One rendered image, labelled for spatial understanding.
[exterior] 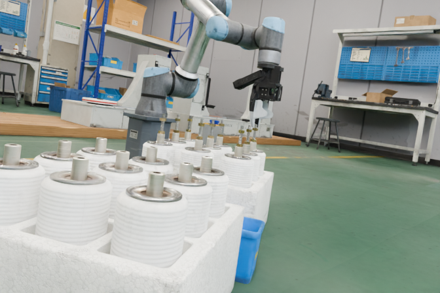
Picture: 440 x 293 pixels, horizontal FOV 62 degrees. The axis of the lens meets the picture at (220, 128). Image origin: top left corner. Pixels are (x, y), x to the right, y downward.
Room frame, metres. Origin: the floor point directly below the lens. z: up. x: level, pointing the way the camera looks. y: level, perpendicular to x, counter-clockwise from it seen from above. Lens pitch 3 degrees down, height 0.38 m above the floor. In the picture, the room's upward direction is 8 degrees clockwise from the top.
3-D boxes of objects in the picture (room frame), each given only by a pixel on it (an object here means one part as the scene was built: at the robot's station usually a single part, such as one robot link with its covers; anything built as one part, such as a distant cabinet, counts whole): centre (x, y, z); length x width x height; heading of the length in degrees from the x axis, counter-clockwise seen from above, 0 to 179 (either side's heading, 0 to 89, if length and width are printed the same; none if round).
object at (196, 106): (4.59, -0.01, 0.45); 1.51 x 0.57 x 0.74; 138
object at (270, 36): (1.24, -0.13, 0.64); 0.09 x 0.08 x 0.11; 32
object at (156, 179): (0.49, 0.08, 0.26); 0.02 x 0.02 x 0.03
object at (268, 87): (1.24, -0.14, 0.48); 0.09 x 0.08 x 0.12; 62
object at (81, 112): (3.49, 0.99, 0.45); 0.82 x 0.57 x 0.74; 138
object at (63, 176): (0.52, 0.19, 0.25); 0.08 x 0.08 x 0.01
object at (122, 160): (0.63, 0.16, 0.26); 0.02 x 0.02 x 0.03
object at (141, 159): (0.75, 0.13, 0.25); 0.08 x 0.08 x 0.01
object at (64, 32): (6.91, 3.06, 1.38); 0.49 x 0.02 x 0.35; 138
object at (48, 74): (6.23, 3.00, 0.35); 0.59 x 0.47 x 0.69; 48
